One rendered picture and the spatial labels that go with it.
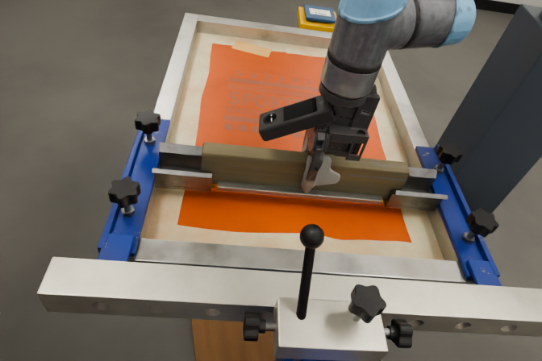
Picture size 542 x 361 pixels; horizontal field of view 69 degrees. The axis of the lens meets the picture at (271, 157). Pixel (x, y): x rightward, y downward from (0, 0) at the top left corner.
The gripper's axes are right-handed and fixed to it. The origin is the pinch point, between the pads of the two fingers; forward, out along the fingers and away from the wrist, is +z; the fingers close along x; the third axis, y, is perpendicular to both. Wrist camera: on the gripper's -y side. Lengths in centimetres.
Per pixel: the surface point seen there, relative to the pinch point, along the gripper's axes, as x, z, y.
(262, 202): -2.2, 5.3, -6.5
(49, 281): -24.1, -3.3, -33.2
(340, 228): -6.5, 5.3, 7.6
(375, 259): -14.5, 1.8, 11.2
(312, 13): 77, 4, 9
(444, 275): -16.5, 1.8, 22.0
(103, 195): 72, 101, -68
